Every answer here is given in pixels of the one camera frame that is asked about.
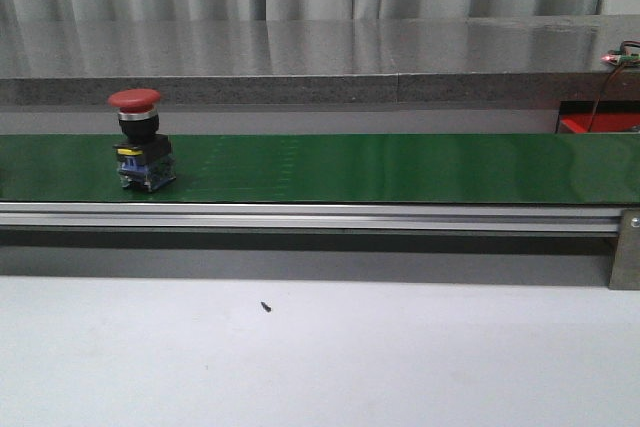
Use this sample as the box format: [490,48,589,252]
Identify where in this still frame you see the red plastic tray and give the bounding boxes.
[558,112,639,134]

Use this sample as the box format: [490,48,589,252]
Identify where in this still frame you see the red and black wire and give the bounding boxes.
[585,40,640,134]

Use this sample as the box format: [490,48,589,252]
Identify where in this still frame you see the red mushroom push button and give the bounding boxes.
[108,88,176,192]

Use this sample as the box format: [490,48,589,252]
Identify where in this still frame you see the grey stone counter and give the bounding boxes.
[1,15,639,106]

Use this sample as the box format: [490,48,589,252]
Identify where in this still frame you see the green conveyor belt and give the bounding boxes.
[1,133,639,205]

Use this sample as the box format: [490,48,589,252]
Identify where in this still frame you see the metal conveyor support bracket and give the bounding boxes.
[609,209,640,291]

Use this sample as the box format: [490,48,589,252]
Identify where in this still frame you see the aluminium conveyor frame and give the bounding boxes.
[1,202,623,235]

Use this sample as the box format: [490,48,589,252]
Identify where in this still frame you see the small green circuit board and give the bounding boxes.
[601,50,639,66]

